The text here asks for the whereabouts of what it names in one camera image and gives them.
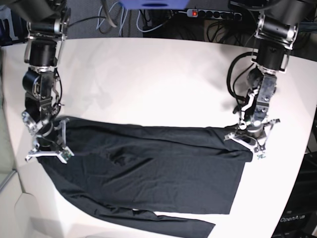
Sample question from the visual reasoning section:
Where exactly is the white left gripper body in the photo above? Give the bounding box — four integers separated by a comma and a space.
224, 119, 280, 159

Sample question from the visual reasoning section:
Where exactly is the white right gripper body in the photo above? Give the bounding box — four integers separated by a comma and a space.
25, 118, 74, 164

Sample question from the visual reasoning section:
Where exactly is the dark grey long-sleeve T-shirt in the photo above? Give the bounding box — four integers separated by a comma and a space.
38, 118, 253, 238

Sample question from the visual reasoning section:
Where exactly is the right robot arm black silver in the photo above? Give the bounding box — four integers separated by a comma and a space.
0, 0, 74, 164

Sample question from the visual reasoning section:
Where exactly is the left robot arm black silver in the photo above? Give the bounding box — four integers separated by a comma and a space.
224, 0, 317, 159

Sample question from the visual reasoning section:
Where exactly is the black OpenArm case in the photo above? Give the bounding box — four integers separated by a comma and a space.
272, 152, 317, 238

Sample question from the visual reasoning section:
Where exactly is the blue box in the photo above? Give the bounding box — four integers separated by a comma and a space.
120, 0, 189, 9

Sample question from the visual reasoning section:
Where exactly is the white power strip red switch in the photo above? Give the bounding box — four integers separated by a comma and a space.
186, 8, 243, 21

